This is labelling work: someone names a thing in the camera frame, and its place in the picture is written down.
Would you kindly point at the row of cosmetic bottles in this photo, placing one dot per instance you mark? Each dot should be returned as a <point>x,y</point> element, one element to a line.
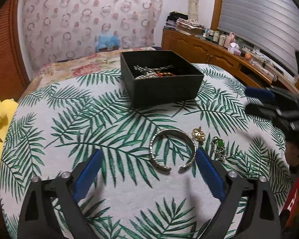
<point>221,38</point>

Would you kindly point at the wrapped air conditioner pipe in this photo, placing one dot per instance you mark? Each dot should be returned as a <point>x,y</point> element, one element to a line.
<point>194,5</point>

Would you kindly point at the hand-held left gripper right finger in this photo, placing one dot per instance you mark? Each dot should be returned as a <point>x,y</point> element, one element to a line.
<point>209,174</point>

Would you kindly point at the green leaf print tablecloth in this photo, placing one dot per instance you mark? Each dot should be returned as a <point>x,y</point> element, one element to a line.
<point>89,119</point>

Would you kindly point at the grey window blind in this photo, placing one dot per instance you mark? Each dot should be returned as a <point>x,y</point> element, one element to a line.
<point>259,17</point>

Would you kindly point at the wooden window frame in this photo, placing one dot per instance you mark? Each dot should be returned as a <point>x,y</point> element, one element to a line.
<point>218,10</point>

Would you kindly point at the black jewelry box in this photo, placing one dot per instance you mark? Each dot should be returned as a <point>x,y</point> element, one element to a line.
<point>164,92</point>

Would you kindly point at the small orange ornament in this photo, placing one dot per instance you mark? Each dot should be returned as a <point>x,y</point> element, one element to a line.
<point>248,56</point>

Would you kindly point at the pink tissue box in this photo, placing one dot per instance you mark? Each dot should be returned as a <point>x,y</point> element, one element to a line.
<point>235,49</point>

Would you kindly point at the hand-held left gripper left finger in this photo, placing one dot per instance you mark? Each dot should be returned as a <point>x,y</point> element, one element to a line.
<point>89,171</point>

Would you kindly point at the blue plush toy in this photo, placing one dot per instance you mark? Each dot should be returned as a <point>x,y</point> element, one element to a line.
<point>107,42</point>

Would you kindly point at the floral bed blanket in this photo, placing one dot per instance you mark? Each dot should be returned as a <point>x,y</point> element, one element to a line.
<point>64,69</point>

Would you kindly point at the pile of dark clothes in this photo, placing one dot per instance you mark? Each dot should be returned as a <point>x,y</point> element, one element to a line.
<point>173,17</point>

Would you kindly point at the gold brooch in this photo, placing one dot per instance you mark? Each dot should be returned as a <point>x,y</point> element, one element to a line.
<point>198,134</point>

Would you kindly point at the red plastic object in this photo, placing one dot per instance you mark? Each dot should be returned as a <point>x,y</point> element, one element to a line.
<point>292,199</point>

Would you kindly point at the long wooden cabinet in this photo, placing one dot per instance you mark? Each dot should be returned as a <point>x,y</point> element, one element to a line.
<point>189,47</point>

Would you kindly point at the stack of floral folded cloths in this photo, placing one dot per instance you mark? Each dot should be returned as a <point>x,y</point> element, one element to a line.
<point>189,25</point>

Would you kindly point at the brown louvered wooden wardrobe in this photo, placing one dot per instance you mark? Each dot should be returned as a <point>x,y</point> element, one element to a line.
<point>5,54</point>

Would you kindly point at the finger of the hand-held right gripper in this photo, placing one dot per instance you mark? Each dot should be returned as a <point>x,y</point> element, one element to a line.
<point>260,93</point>
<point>259,110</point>

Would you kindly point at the person's right hand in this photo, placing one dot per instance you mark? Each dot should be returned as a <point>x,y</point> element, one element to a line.
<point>292,154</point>

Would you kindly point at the yellow plush toy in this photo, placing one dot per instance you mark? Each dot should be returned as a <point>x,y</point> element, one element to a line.
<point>2,114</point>

